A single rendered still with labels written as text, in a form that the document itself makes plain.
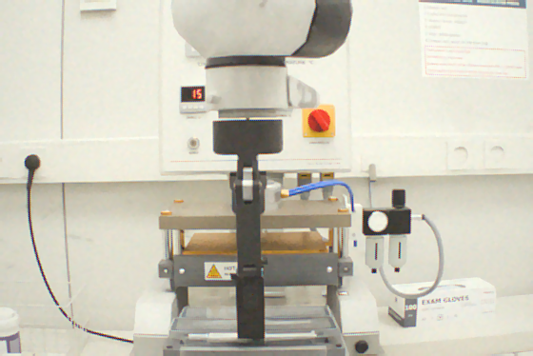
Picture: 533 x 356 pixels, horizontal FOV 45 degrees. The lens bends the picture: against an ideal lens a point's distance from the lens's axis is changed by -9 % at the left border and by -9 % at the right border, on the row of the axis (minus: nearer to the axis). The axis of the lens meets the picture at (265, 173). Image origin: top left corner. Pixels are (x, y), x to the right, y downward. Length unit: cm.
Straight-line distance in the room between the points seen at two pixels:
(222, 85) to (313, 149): 49
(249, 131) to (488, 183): 110
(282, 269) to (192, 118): 34
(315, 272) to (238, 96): 35
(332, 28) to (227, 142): 17
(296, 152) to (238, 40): 60
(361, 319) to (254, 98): 36
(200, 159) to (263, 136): 48
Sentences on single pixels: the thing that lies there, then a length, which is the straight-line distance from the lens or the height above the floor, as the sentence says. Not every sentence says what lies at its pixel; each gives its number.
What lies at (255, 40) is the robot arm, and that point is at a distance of 62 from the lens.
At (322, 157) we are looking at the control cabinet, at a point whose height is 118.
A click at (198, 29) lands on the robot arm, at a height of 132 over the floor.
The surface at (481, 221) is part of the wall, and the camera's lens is 174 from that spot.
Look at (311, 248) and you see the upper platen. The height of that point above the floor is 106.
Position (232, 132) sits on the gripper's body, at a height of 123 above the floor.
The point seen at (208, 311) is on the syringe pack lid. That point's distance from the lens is 88.
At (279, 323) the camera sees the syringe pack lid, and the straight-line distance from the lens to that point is 79.
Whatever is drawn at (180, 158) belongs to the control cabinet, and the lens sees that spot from 119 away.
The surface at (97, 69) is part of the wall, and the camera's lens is 164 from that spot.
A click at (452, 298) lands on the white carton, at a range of 153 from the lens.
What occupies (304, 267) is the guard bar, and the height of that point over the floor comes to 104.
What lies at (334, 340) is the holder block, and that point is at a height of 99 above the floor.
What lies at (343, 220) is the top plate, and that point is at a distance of 98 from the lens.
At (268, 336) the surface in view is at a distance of 76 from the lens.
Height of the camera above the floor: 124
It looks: 4 degrees down
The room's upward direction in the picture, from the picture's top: 1 degrees counter-clockwise
